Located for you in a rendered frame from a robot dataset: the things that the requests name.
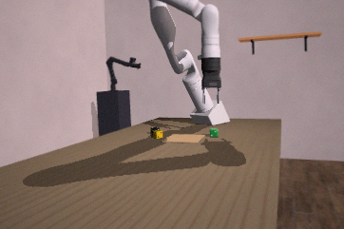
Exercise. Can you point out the green die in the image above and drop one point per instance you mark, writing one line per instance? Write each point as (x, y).
(213, 132)

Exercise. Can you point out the tan square mat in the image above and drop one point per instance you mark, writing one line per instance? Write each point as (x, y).
(182, 138)

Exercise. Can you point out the yellow die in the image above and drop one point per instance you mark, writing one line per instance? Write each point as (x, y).
(157, 134)

